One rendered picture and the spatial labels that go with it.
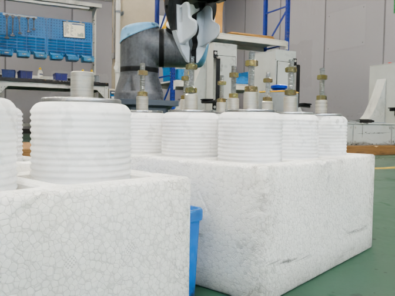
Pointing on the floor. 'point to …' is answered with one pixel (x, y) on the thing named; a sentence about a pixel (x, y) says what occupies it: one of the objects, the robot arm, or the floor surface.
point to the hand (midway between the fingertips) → (189, 55)
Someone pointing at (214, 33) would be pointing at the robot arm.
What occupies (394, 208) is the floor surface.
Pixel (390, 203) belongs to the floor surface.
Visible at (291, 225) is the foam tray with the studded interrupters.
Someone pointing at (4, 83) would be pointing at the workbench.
